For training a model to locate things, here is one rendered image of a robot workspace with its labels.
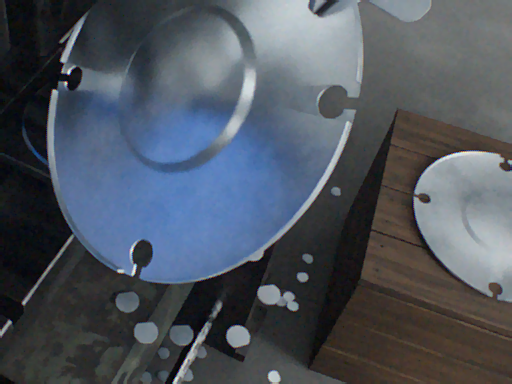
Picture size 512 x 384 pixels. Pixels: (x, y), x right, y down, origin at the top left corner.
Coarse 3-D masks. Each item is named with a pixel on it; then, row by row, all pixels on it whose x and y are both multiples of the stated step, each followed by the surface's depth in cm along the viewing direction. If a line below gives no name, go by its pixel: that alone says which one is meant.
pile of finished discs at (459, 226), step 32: (448, 160) 124; (480, 160) 125; (416, 192) 119; (448, 192) 120; (480, 192) 120; (448, 224) 115; (480, 224) 115; (448, 256) 112; (480, 256) 112; (480, 288) 108
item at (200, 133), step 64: (128, 0) 60; (192, 0) 56; (256, 0) 52; (64, 64) 64; (128, 64) 59; (192, 64) 53; (256, 64) 50; (320, 64) 47; (64, 128) 62; (128, 128) 56; (192, 128) 52; (256, 128) 49; (320, 128) 46; (64, 192) 60; (128, 192) 55; (192, 192) 51; (256, 192) 48; (128, 256) 54; (192, 256) 50
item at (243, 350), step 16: (272, 256) 111; (240, 272) 113; (256, 272) 111; (192, 288) 124; (208, 288) 121; (224, 288) 119; (240, 288) 116; (256, 288) 114; (192, 304) 128; (224, 304) 122; (240, 304) 120; (256, 304) 139; (176, 320) 135; (192, 320) 132; (224, 320) 126; (240, 320) 124; (256, 320) 137; (208, 336) 134; (224, 336) 131; (224, 352) 135; (240, 352) 133
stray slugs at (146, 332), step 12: (144, 240) 74; (264, 288) 72; (276, 288) 72; (120, 300) 69; (132, 300) 70; (264, 300) 71; (276, 300) 71; (144, 324) 68; (144, 336) 67; (156, 336) 68; (180, 336) 68; (192, 336) 68; (228, 336) 68; (240, 336) 68
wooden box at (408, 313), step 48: (384, 144) 132; (432, 144) 126; (480, 144) 127; (384, 192) 119; (384, 240) 113; (336, 288) 131; (384, 288) 108; (432, 288) 108; (336, 336) 122; (384, 336) 117; (432, 336) 112; (480, 336) 108
